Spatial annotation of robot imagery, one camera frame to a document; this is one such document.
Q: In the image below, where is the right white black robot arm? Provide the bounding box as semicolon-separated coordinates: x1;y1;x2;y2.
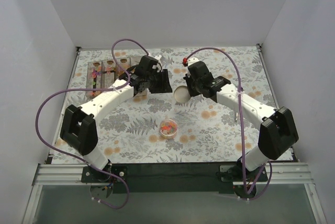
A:
184;58;299;181

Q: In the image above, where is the aluminium frame rail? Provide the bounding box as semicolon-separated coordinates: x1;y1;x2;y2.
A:
23;162;327;223

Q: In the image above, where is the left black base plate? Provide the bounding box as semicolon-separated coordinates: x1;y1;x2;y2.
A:
81;160;128;183

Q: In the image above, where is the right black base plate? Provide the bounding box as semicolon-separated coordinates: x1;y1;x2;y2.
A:
217;164;270;200

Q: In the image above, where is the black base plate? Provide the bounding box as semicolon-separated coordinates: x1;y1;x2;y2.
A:
217;164;270;200
81;160;128;183

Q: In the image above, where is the floral patterned table mat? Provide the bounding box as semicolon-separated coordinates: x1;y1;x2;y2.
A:
52;47;293;164

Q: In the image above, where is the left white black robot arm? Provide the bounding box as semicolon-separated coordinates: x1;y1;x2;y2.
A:
60;55;172;182

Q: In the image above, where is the clear compartment candy box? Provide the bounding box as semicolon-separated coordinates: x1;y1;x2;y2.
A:
85;56;141;99

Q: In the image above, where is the round wooden jar lid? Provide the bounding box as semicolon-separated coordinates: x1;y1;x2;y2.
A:
174;85;191;104

